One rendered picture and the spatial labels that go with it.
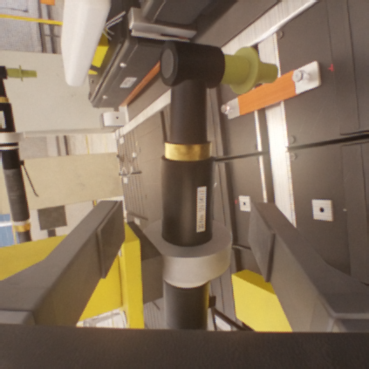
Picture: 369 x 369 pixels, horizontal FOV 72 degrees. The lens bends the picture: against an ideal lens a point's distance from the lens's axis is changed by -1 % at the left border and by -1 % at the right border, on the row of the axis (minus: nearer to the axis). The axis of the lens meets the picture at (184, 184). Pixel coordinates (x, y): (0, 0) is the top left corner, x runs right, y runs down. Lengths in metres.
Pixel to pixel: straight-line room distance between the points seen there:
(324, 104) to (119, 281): 0.26
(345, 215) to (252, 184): 0.14
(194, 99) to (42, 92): 4.57
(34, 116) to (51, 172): 0.88
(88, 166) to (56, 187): 0.61
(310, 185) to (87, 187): 4.41
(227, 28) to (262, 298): 0.39
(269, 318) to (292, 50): 0.33
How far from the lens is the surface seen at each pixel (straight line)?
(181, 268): 0.22
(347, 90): 0.29
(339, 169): 0.31
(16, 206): 0.85
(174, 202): 0.22
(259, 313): 0.41
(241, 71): 0.24
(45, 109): 4.67
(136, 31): 0.50
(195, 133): 0.21
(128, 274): 0.20
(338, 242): 0.32
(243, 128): 0.40
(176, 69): 0.20
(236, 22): 0.44
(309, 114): 0.32
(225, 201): 0.43
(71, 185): 4.60
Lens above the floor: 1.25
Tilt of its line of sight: 27 degrees down
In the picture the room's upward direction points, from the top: 99 degrees counter-clockwise
